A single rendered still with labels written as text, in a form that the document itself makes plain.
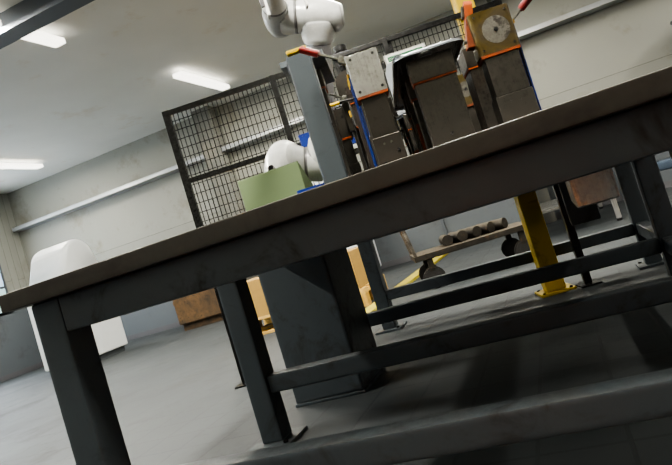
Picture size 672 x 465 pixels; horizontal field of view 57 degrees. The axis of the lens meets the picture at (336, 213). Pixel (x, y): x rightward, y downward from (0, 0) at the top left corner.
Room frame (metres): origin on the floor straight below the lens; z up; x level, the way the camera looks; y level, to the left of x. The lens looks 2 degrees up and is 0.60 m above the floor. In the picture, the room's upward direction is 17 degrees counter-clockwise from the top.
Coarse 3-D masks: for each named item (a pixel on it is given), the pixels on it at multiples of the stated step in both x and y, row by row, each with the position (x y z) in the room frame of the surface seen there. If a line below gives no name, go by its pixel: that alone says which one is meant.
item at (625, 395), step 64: (576, 128) 1.00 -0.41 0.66; (640, 128) 0.97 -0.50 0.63; (384, 192) 1.11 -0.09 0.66; (448, 192) 1.08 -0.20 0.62; (512, 192) 1.04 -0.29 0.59; (576, 192) 1.50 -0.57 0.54; (640, 192) 3.17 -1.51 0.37; (192, 256) 1.25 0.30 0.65; (256, 256) 1.20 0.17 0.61; (512, 256) 3.41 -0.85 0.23; (640, 256) 2.49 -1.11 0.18; (64, 320) 1.36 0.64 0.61; (256, 320) 2.15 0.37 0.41; (384, 320) 2.85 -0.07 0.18; (512, 320) 1.83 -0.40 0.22; (576, 320) 1.78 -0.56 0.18; (64, 384) 1.38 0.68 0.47; (256, 384) 2.11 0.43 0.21; (640, 384) 1.03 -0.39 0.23; (256, 448) 2.10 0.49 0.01; (320, 448) 1.21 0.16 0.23; (384, 448) 1.17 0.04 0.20; (448, 448) 1.13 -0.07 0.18
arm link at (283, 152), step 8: (280, 144) 2.70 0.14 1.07; (288, 144) 2.70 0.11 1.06; (296, 144) 2.75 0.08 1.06; (272, 152) 2.68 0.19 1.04; (280, 152) 2.66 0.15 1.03; (288, 152) 2.66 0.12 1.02; (296, 152) 2.66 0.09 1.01; (272, 160) 2.64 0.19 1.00; (280, 160) 2.63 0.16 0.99; (288, 160) 2.63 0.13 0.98; (296, 160) 2.64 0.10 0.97; (304, 160) 2.65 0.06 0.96; (264, 168) 2.67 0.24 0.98; (304, 168) 2.65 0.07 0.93
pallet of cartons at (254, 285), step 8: (352, 248) 5.78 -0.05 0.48; (352, 256) 5.21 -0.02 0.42; (360, 256) 5.46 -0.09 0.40; (352, 264) 5.15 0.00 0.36; (360, 264) 5.38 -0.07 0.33; (360, 272) 5.31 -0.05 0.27; (248, 280) 5.81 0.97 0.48; (256, 280) 5.36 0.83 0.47; (360, 280) 5.23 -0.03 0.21; (256, 288) 5.37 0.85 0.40; (360, 288) 5.16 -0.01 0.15; (368, 288) 5.26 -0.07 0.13; (256, 296) 5.38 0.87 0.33; (368, 296) 5.18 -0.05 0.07; (256, 304) 5.38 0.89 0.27; (264, 304) 5.36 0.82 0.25; (368, 304) 5.13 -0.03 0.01; (256, 312) 5.39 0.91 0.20; (264, 312) 5.37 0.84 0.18; (264, 320) 6.19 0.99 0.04; (264, 328) 5.78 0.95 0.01; (272, 328) 5.44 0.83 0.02
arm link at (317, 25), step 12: (300, 0) 2.43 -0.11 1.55; (312, 0) 2.42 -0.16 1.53; (324, 0) 2.43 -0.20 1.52; (300, 12) 2.41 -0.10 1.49; (312, 12) 2.41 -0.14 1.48; (324, 12) 2.41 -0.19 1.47; (336, 12) 2.42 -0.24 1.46; (300, 24) 2.43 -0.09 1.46; (312, 24) 2.42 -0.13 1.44; (324, 24) 2.43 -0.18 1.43; (336, 24) 2.44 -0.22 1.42; (312, 36) 2.45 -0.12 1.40; (324, 36) 2.45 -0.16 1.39; (312, 48) 2.49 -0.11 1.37; (324, 48) 2.49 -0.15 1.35; (312, 156) 2.64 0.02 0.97; (312, 168) 2.65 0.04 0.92; (312, 180) 2.70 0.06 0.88
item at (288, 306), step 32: (320, 256) 2.44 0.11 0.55; (288, 288) 2.49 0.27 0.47; (320, 288) 2.45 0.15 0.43; (352, 288) 2.64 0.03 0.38; (288, 320) 2.51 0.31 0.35; (320, 320) 2.47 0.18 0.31; (352, 320) 2.53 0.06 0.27; (288, 352) 2.52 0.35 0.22; (320, 352) 2.48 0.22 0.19; (352, 352) 2.44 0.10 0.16; (320, 384) 2.49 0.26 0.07; (352, 384) 2.45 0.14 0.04
